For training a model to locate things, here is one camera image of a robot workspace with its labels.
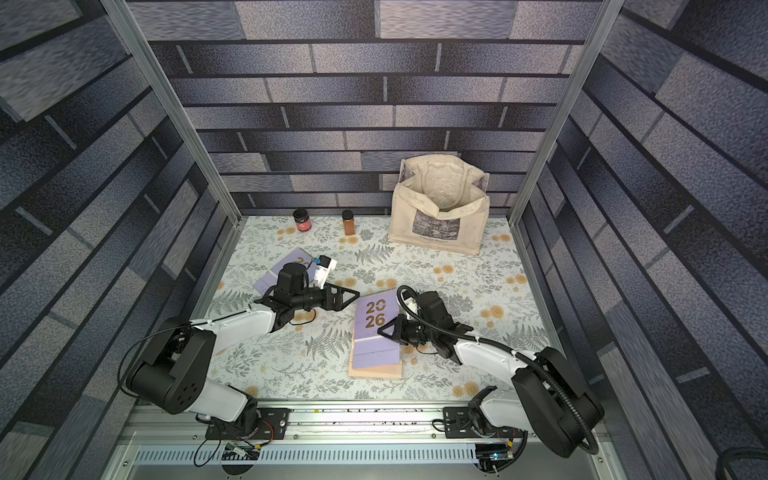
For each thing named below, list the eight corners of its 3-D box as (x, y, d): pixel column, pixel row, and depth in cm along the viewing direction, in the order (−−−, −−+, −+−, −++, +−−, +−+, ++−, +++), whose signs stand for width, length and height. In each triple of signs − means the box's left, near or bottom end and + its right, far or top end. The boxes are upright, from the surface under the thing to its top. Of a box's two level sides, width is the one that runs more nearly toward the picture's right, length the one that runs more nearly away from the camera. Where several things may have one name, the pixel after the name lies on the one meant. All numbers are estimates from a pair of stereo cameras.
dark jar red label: (296, 231, 117) (291, 218, 111) (299, 220, 121) (295, 207, 116) (310, 231, 117) (306, 218, 111) (313, 220, 121) (309, 207, 116)
